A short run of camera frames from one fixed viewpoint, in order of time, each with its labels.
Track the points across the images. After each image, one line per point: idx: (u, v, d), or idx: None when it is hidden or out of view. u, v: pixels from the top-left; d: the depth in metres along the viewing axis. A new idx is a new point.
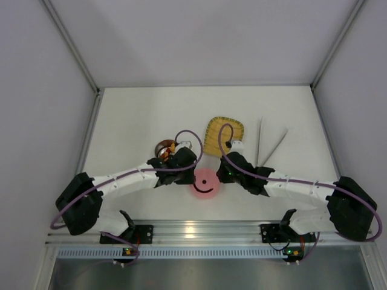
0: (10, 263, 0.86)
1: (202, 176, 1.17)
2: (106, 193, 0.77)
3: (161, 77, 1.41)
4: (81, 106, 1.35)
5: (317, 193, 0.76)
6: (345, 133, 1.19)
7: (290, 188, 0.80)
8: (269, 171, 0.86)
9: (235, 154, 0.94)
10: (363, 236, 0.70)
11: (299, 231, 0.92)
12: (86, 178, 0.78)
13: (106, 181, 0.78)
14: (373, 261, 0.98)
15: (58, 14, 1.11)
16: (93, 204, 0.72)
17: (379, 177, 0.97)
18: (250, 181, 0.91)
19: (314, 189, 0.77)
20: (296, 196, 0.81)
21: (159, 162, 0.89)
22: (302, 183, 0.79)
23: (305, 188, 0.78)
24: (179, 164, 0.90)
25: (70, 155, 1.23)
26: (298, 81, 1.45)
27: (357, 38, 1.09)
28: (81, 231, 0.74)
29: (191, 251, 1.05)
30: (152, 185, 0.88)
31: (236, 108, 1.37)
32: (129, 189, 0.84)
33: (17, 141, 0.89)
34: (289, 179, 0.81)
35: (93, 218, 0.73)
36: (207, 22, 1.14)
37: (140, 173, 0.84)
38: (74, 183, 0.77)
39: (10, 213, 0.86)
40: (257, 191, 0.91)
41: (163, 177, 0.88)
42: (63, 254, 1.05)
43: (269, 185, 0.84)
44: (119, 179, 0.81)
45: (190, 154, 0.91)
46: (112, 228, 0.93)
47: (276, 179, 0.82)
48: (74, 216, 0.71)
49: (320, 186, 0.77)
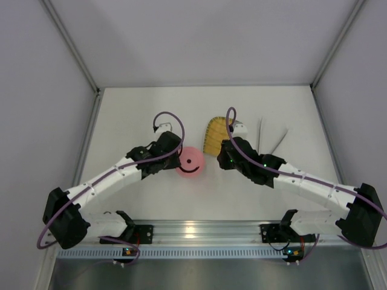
0: (10, 262, 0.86)
1: (185, 156, 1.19)
2: (83, 204, 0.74)
3: (161, 77, 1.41)
4: (81, 106, 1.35)
5: (335, 198, 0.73)
6: (345, 133, 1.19)
7: (305, 186, 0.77)
8: (280, 163, 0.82)
9: (240, 141, 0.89)
10: (370, 243, 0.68)
11: (300, 232, 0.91)
12: (61, 193, 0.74)
13: (82, 191, 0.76)
14: (373, 261, 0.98)
15: (58, 15, 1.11)
16: (72, 219, 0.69)
17: (379, 177, 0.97)
18: (254, 170, 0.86)
19: (332, 193, 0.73)
20: (309, 195, 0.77)
21: (139, 153, 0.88)
22: (321, 185, 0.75)
23: (324, 190, 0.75)
24: (163, 150, 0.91)
25: (70, 156, 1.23)
26: (299, 81, 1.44)
27: (356, 38, 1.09)
28: (72, 244, 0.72)
29: (191, 251, 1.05)
30: (138, 177, 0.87)
31: (236, 108, 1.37)
32: (112, 190, 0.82)
33: (17, 141, 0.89)
34: (305, 176, 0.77)
35: (80, 230, 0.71)
36: (207, 22, 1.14)
37: (119, 171, 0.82)
38: (51, 202, 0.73)
39: (10, 212, 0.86)
40: (263, 181, 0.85)
41: (147, 166, 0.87)
42: (63, 254, 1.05)
43: (279, 178, 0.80)
44: (96, 185, 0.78)
45: (171, 138, 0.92)
46: (112, 228, 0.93)
47: (289, 174, 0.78)
48: (58, 234, 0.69)
49: (340, 191, 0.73)
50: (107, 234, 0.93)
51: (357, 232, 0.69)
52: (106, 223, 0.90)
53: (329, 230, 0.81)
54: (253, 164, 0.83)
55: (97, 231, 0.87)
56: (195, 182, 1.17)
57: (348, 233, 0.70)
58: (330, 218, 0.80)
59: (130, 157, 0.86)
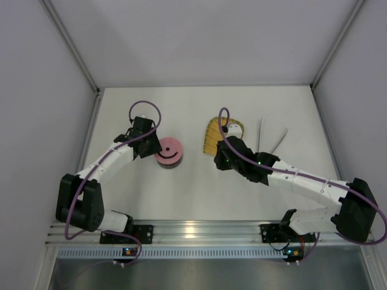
0: (10, 261, 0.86)
1: (165, 144, 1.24)
2: (99, 178, 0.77)
3: (161, 77, 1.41)
4: (81, 106, 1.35)
5: (328, 193, 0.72)
6: (345, 132, 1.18)
7: (298, 182, 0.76)
8: (274, 161, 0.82)
9: (236, 139, 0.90)
10: (363, 238, 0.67)
11: (299, 231, 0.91)
12: (72, 177, 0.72)
13: (92, 170, 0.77)
14: (373, 261, 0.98)
15: (58, 16, 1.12)
16: (94, 190, 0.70)
17: (379, 177, 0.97)
18: (250, 168, 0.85)
19: (325, 187, 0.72)
20: (303, 191, 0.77)
21: (125, 136, 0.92)
22: (314, 180, 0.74)
23: (317, 185, 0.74)
24: (142, 130, 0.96)
25: (71, 155, 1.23)
26: (299, 81, 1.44)
27: (356, 38, 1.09)
28: (96, 223, 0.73)
29: (191, 251, 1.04)
30: (130, 158, 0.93)
31: (228, 108, 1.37)
32: (113, 169, 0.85)
33: (17, 141, 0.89)
34: (298, 172, 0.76)
35: (99, 205, 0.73)
36: (207, 22, 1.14)
37: (116, 151, 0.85)
38: (64, 188, 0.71)
39: (10, 212, 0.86)
40: (257, 179, 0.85)
41: (136, 146, 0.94)
42: (63, 254, 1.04)
43: (273, 174, 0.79)
44: (103, 164, 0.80)
45: (146, 119, 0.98)
46: (118, 222, 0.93)
47: (283, 171, 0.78)
48: (83, 214, 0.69)
49: (332, 186, 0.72)
50: (111, 231, 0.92)
51: (352, 228, 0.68)
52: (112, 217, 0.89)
53: (326, 227, 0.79)
54: (248, 161, 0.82)
55: (105, 223, 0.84)
56: (195, 182, 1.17)
57: (343, 229, 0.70)
58: (325, 214, 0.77)
59: (118, 141, 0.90)
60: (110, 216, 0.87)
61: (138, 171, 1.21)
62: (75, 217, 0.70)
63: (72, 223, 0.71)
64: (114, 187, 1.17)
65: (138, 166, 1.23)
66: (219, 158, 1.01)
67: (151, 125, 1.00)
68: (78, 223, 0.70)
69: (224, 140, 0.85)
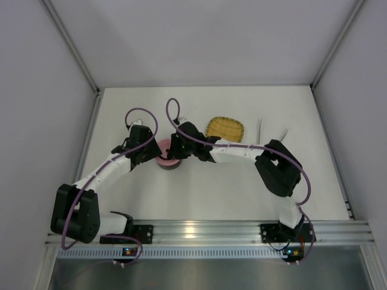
0: (9, 261, 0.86)
1: (164, 147, 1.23)
2: (96, 188, 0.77)
3: (162, 77, 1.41)
4: (81, 105, 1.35)
5: (249, 154, 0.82)
6: (345, 133, 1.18)
7: (230, 151, 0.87)
8: (216, 139, 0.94)
9: (188, 124, 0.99)
10: (286, 192, 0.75)
11: (289, 224, 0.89)
12: (69, 187, 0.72)
13: (89, 180, 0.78)
14: (373, 261, 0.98)
15: (58, 16, 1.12)
16: (91, 201, 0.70)
17: (379, 177, 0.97)
18: (199, 148, 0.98)
19: (247, 151, 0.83)
20: (236, 159, 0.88)
21: (123, 147, 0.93)
22: (240, 148, 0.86)
23: (241, 151, 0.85)
24: (139, 141, 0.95)
25: (70, 154, 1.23)
26: (299, 81, 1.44)
27: (355, 38, 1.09)
28: (92, 234, 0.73)
29: (191, 251, 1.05)
30: (128, 169, 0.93)
31: (228, 108, 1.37)
32: (112, 179, 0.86)
33: (17, 141, 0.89)
34: (230, 144, 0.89)
35: (95, 215, 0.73)
36: (207, 22, 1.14)
37: (113, 162, 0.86)
38: (61, 199, 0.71)
39: (10, 212, 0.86)
40: (205, 157, 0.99)
41: (133, 157, 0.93)
42: (63, 254, 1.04)
43: (214, 150, 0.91)
44: (100, 173, 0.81)
45: (142, 128, 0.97)
46: (117, 223, 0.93)
47: (219, 145, 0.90)
48: (79, 225, 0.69)
49: (253, 149, 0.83)
50: (111, 232, 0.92)
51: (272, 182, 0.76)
52: (110, 219, 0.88)
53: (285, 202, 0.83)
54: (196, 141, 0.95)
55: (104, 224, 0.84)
56: (195, 182, 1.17)
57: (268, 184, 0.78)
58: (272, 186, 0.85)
59: (116, 151, 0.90)
60: (109, 217, 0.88)
61: (138, 171, 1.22)
62: (71, 229, 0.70)
63: (68, 234, 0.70)
64: (113, 188, 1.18)
65: (138, 167, 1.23)
66: (173, 145, 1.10)
67: (148, 133, 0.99)
68: (72, 234, 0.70)
69: (177, 128, 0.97)
